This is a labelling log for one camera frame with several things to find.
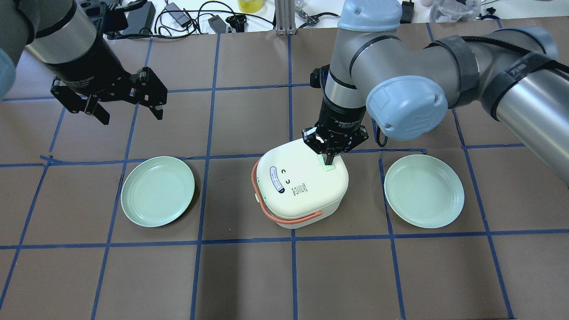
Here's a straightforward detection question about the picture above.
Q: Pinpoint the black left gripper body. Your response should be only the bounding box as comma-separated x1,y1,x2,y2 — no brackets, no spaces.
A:
45,40,137,104

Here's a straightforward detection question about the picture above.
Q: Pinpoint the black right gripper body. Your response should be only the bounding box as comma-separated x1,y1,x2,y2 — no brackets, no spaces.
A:
301,96,369,156

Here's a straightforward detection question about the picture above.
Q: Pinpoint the white rice cooker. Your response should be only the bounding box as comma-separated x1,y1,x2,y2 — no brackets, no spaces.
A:
251,139,349,229

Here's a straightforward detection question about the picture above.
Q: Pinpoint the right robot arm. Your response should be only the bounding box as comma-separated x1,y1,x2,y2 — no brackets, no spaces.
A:
302,0,569,182

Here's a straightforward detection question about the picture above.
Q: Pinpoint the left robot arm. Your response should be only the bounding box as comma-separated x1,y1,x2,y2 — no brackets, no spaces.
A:
0,0,168,125

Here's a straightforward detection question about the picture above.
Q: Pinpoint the black power adapter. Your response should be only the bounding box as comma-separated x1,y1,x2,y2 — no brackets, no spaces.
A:
120,2,155,35

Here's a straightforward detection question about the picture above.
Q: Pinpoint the green plate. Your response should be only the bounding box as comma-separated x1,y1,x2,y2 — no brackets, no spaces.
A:
120,156,196,228
385,154,465,229

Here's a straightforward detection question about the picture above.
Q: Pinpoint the plastic bag with cup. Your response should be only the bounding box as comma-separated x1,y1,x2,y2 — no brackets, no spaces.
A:
429,0,481,24

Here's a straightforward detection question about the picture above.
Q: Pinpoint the aluminium frame post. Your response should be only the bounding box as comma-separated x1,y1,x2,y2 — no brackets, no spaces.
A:
274,0,297,35

